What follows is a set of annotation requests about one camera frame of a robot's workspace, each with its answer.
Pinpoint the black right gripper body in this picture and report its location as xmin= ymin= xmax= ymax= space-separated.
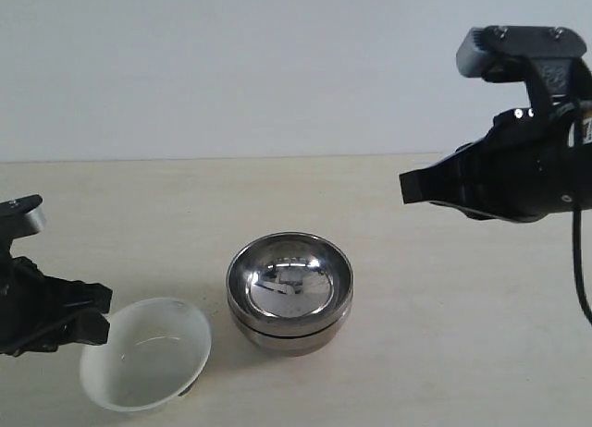
xmin=483 ymin=101 xmax=591 ymax=221

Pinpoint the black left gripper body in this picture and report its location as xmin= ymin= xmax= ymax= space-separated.
xmin=1 ymin=245 xmax=69 ymax=356

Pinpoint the white ceramic bowl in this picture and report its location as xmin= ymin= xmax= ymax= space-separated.
xmin=80 ymin=298 xmax=213 ymax=413

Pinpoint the smooth steel bowl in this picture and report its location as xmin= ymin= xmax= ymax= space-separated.
xmin=229 ymin=305 xmax=352 ymax=357

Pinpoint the dimpled steel bowl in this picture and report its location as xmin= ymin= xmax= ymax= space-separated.
xmin=226 ymin=231 xmax=354 ymax=337

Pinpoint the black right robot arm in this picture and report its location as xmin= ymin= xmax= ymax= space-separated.
xmin=399 ymin=60 xmax=591 ymax=224

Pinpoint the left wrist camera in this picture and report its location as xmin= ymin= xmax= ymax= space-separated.
xmin=1 ymin=194 xmax=46 ymax=244

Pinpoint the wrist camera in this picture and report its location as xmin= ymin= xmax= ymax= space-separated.
xmin=455 ymin=24 xmax=586 ymax=114
xmin=1 ymin=194 xmax=46 ymax=244

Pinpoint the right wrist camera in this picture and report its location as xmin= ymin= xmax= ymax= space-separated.
xmin=455 ymin=24 xmax=586 ymax=114

